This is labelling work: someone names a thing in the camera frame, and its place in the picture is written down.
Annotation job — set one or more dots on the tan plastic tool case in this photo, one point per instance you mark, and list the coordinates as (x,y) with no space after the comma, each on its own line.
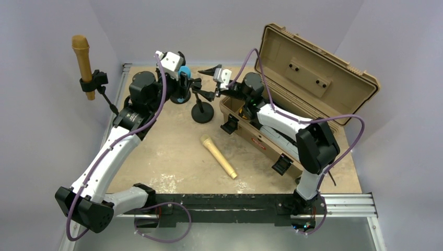
(302,79)

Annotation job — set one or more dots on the black stand with brown mic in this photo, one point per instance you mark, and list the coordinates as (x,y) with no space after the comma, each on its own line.
(98,82)

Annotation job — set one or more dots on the black shock mount mic stand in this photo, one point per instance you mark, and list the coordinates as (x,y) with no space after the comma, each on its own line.
(181,100)

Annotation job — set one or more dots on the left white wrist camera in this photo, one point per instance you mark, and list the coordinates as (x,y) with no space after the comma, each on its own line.
(171,62)

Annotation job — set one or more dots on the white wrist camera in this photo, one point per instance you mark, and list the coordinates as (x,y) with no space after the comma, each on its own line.
(171,62)
(222,78)

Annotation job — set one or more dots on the grey device in case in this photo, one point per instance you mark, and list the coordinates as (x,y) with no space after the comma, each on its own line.
(284,142)

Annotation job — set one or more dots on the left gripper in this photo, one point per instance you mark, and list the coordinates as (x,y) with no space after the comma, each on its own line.
(183,83)

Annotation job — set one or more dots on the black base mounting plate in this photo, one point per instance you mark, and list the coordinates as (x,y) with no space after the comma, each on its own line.
(279,209)

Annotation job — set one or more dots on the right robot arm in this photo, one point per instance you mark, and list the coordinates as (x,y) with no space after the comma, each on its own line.
(310,141)

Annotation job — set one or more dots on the black stand with blue mic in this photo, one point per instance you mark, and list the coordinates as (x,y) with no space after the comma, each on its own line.
(202,112)

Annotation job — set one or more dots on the yellow black tool on table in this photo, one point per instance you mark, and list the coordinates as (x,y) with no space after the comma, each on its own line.
(331,176)

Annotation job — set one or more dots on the blue microphone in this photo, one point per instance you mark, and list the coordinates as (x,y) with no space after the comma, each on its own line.
(186,70)

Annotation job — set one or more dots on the brown gold microphone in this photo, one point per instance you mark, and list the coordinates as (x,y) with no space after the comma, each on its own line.
(80,46)

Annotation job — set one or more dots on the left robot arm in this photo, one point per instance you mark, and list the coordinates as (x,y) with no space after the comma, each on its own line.
(87,201)

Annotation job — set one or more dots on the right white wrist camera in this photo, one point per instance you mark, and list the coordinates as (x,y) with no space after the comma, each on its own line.
(222,78)

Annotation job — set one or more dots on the cream beige microphone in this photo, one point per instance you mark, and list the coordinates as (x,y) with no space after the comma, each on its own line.
(208,143)

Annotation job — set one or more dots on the yellow black tool in case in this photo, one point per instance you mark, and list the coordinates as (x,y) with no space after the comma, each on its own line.
(243,114)

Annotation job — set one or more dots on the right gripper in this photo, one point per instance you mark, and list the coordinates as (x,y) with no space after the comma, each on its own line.
(209,95)

